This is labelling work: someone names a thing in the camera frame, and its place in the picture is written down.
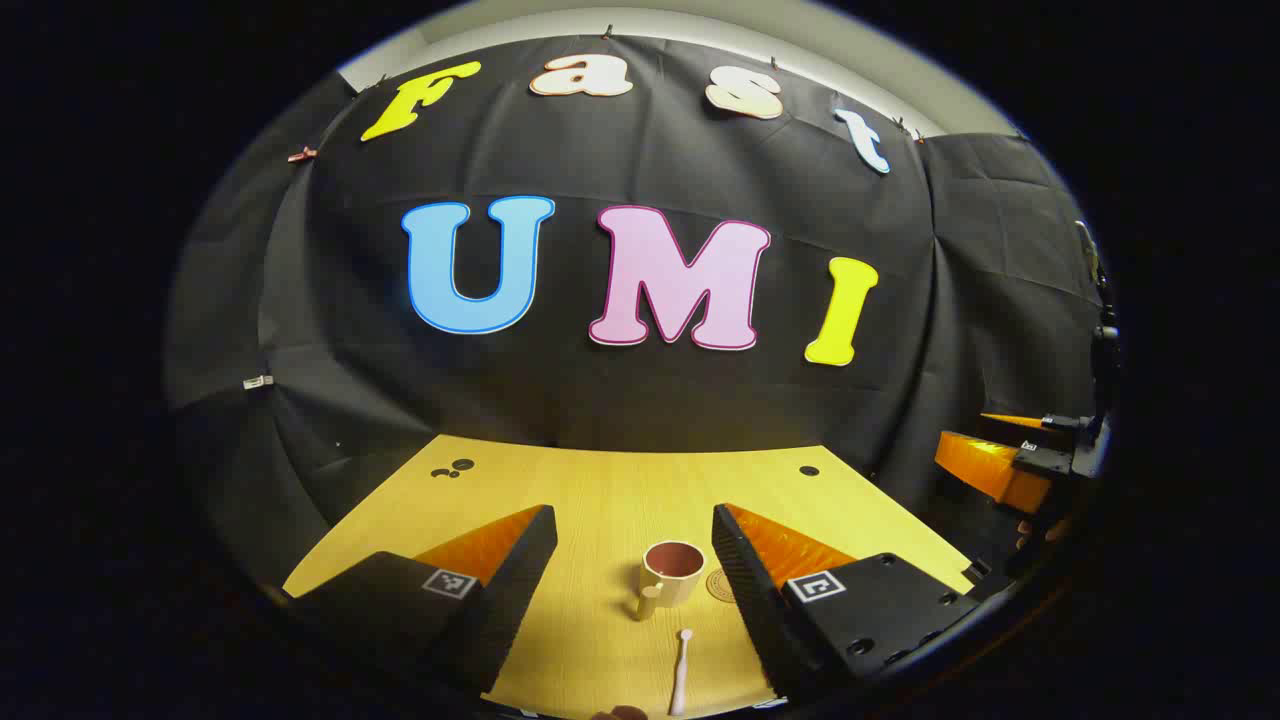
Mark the white toothbrush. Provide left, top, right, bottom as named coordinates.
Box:
left=668, top=628, right=694, bottom=717

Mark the yellow wooden desktop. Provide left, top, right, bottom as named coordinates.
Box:
left=283, top=433, right=976, bottom=719

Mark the beige cup with wooden handle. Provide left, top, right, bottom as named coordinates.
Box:
left=636, top=540, right=707, bottom=623

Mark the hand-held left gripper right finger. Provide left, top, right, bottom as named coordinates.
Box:
left=712, top=503, right=986, bottom=701

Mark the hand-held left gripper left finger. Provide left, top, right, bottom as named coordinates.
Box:
left=285, top=505, right=559, bottom=696

